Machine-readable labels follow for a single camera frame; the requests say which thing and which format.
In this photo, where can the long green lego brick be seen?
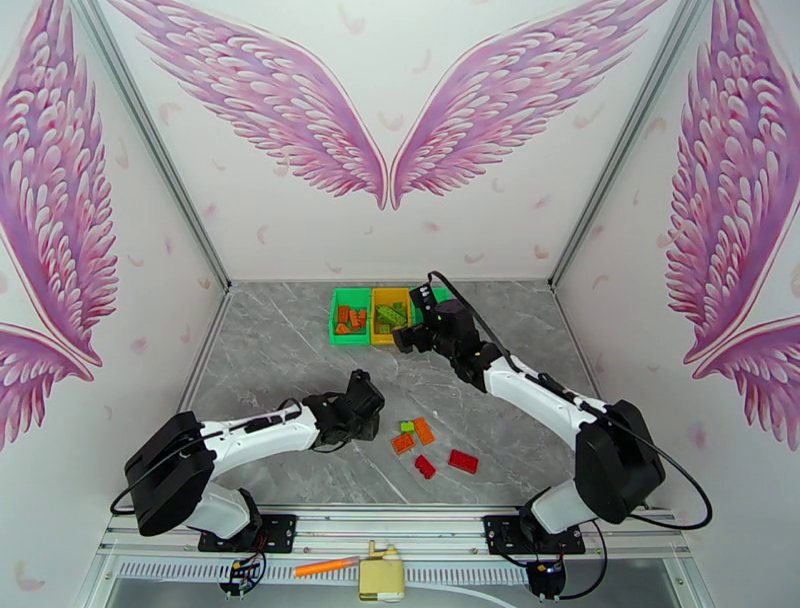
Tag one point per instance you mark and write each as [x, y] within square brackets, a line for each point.
[387, 311]

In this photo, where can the small orange lego brick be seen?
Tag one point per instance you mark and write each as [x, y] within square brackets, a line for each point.
[344, 312]

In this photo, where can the red lego brick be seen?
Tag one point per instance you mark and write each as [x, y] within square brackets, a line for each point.
[463, 461]
[425, 467]

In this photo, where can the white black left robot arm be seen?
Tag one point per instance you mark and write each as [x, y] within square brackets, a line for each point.
[269, 431]

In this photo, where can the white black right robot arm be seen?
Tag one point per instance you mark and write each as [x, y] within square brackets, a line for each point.
[537, 394]

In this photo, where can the yellow plastic bin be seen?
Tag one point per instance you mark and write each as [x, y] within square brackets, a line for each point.
[387, 340]

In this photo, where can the green plastic bin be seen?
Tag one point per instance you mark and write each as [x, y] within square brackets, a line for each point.
[442, 294]
[350, 340]

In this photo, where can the orange marker pen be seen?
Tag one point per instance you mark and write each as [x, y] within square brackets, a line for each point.
[325, 567]

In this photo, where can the beige box device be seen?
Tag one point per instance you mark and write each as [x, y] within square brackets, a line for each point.
[381, 578]

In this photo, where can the white tube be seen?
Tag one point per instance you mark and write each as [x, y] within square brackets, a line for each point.
[462, 594]

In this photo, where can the black power adapter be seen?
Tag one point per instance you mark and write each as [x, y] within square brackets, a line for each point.
[547, 578]

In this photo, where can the aluminium mounting rail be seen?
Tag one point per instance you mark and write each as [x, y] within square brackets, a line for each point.
[387, 531]

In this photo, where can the aluminium table edge rail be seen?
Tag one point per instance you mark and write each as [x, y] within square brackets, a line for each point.
[207, 350]
[579, 347]

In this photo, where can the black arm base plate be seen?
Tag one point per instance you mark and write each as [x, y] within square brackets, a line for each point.
[500, 534]
[278, 531]

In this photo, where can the aluminium frame post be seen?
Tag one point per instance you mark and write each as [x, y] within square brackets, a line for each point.
[636, 125]
[150, 128]

